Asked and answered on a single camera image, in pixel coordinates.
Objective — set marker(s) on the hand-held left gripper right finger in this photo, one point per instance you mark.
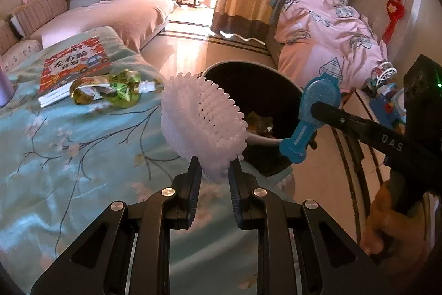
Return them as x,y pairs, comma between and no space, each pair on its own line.
234,184

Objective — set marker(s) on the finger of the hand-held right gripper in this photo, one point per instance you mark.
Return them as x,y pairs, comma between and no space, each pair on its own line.
359,129

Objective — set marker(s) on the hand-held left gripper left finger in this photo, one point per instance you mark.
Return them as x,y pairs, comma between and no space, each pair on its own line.
195,177

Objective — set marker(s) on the blue plastic toy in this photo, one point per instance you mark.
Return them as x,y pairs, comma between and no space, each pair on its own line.
319,98

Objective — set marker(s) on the white foam net sleeve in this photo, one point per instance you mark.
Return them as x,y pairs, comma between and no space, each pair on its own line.
203,122

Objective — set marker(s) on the black trash bin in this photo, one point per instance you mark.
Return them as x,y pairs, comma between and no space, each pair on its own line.
262,91

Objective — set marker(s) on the person's right hand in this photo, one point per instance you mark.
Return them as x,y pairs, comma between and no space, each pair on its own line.
383,222

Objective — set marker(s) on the blue white toy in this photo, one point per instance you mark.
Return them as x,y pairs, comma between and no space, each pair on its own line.
386,101

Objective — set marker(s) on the brown wrapper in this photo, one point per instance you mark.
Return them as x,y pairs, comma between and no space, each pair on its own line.
260,124

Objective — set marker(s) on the pink printed duvet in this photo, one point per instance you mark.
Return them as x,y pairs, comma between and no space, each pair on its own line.
324,32

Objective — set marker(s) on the grey blue cloth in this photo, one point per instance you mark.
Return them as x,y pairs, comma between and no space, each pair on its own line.
281,1

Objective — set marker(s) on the red picture book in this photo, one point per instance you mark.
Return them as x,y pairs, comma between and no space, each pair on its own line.
74,63

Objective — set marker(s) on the pink bed cover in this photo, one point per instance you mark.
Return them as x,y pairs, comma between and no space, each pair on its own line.
114,20

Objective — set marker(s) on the purple thermos bottle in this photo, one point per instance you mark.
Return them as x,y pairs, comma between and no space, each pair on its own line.
5,87

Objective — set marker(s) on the number print sofa seat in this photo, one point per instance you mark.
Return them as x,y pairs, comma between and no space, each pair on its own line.
19,54

